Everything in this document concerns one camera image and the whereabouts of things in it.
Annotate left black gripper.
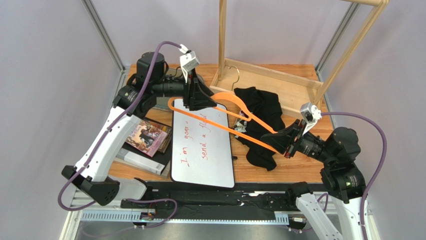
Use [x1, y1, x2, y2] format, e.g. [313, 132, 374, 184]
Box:
[151, 68, 217, 112]

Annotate black floral t shirt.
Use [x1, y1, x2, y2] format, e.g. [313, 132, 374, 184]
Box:
[234, 87, 286, 171]

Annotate orange plastic hanger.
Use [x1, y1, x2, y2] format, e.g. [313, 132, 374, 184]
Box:
[167, 65, 284, 155]

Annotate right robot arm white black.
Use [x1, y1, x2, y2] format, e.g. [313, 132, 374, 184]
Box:
[261, 120, 369, 240]

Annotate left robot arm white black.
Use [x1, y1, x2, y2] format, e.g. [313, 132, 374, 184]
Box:
[61, 50, 218, 206]

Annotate wooden clothes rack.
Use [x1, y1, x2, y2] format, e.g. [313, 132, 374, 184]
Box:
[209, 0, 389, 118]

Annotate whiteboard with red writing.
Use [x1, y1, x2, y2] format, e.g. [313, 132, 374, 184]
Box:
[170, 99, 235, 188]

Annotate illustrated book on top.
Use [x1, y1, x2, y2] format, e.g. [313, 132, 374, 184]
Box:
[125, 118, 172, 157]

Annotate black white book stack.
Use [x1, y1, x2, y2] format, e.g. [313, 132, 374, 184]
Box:
[114, 132, 172, 178]

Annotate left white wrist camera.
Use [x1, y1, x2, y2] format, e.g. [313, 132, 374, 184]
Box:
[179, 50, 200, 82]

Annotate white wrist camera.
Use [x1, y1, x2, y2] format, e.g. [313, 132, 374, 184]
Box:
[300, 102, 322, 135]
[179, 50, 200, 82]

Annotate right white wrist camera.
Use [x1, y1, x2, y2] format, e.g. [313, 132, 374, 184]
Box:
[300, 102, 322, 135]

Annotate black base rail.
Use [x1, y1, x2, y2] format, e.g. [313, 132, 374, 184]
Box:
[119, 180, 320, 221]

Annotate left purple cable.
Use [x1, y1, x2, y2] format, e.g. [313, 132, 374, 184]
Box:
[57, 40, 189, 212]

